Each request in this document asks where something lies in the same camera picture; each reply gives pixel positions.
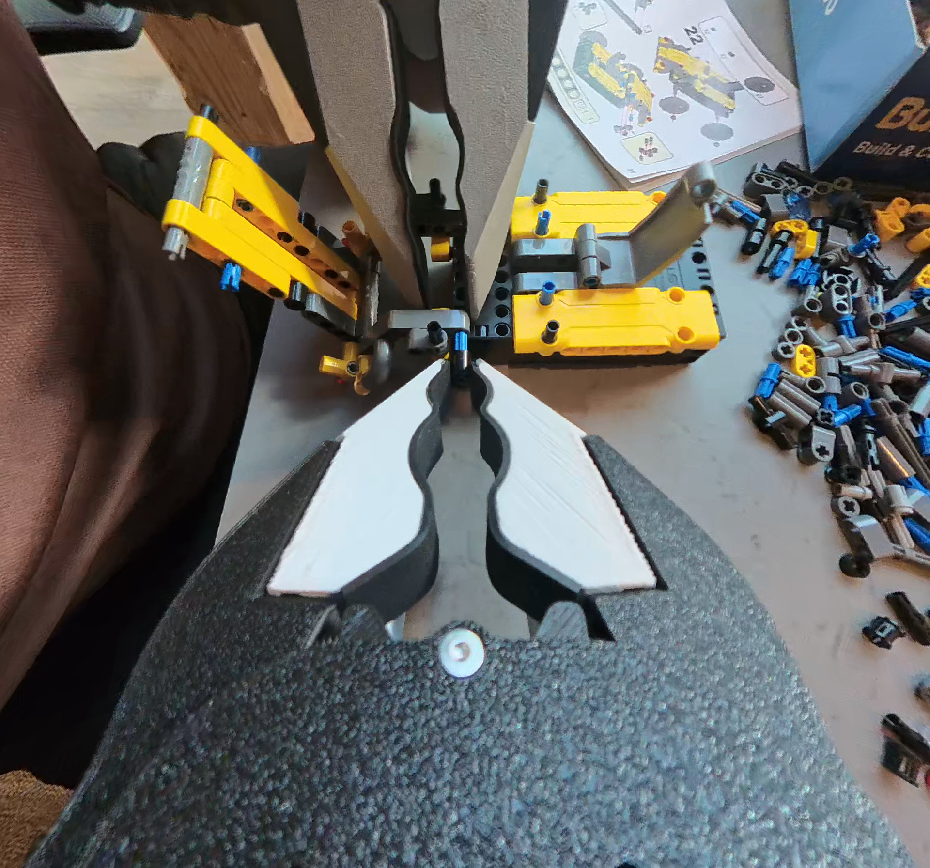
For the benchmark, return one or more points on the yellow black brick vehicle model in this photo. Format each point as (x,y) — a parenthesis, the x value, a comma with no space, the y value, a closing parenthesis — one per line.
(617,323)

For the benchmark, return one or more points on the pile of black red pins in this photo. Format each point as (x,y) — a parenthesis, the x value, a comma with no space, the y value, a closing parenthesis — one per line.
(901,744)

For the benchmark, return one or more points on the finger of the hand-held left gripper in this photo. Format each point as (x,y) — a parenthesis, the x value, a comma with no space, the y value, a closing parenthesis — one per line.
(494,83)
(349,83)

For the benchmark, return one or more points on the pile of blue grey brick parts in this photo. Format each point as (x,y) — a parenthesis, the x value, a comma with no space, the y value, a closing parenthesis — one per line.
(850,374)

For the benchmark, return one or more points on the grey desk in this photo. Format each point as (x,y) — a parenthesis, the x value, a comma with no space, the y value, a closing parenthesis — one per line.
(690,483)

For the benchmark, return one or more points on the black connector with blue pin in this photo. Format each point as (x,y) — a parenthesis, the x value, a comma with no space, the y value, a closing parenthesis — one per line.
(458,356)

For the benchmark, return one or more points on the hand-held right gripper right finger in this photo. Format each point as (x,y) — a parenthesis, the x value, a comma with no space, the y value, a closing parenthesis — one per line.
(567,512)

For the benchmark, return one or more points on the blue cardboard kit box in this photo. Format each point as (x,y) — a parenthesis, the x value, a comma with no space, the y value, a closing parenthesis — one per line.
(850,47)

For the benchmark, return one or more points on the wooden board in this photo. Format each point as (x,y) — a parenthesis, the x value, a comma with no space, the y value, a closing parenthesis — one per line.
(232,83)

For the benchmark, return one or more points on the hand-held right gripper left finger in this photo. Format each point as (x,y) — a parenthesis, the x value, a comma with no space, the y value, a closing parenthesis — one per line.
(356,512)

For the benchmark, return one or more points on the open instruction booklet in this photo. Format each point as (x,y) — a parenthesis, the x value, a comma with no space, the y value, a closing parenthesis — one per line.
(654,83)

